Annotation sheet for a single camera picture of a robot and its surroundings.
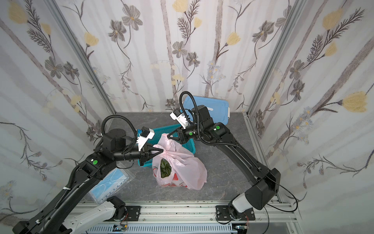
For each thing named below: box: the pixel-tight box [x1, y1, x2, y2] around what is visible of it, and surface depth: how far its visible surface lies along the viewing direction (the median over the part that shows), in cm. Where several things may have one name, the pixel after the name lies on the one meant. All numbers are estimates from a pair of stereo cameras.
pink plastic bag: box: [151, 133, 208, 191], surface depth 67 cm
